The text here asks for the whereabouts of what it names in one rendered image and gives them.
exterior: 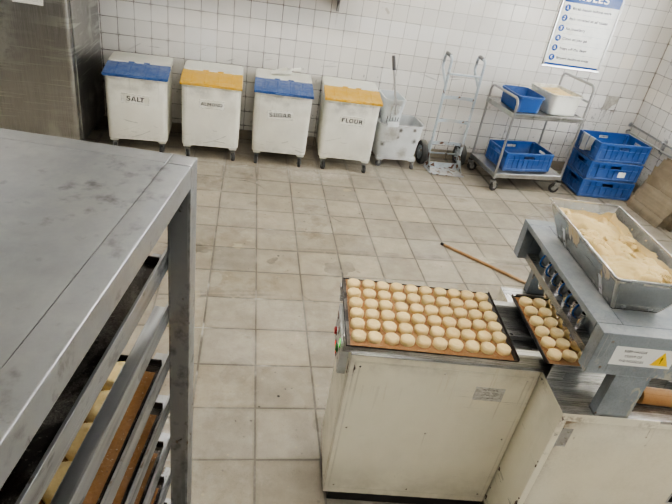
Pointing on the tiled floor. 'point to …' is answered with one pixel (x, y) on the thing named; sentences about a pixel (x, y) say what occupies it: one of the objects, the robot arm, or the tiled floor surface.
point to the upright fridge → (51, 68)
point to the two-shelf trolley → (538, 141)
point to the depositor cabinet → (582, 449)
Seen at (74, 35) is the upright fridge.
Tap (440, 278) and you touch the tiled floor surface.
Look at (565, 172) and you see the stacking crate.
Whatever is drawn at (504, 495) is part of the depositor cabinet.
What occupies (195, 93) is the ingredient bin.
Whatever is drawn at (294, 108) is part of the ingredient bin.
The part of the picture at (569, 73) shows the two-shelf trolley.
